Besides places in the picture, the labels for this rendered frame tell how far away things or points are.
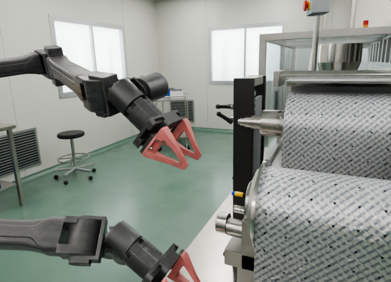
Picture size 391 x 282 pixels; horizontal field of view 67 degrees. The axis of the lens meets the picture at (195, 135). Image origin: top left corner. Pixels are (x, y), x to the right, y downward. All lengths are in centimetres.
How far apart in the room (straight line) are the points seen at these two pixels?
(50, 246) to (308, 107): 56
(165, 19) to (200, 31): 87
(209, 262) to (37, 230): 52
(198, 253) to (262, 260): 52
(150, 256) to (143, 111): 26
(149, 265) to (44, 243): 19
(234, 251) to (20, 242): 38
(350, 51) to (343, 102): 46
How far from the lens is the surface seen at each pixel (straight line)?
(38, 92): 459
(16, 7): 457
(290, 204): 45
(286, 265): 49
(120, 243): 60
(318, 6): 98
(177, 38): 675
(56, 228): 62
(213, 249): 101
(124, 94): 56
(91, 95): 62
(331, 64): 111
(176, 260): 61
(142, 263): 59
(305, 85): 79
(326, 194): 45
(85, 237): 61
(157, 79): 62
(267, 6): 615
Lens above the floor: 148
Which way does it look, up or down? 14 degrees down
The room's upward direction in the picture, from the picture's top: 1 degrees counter-clockwise
